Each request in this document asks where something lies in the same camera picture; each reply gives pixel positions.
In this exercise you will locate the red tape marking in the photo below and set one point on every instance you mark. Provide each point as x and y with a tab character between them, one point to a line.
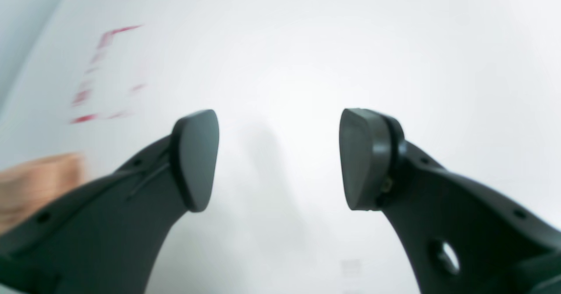
114	78

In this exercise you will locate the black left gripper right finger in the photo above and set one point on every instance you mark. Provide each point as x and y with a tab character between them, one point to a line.
461	237

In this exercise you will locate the peach T-shirt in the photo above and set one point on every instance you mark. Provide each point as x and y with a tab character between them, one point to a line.
29	186

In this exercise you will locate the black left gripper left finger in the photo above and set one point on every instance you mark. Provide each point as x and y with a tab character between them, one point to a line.
104	237

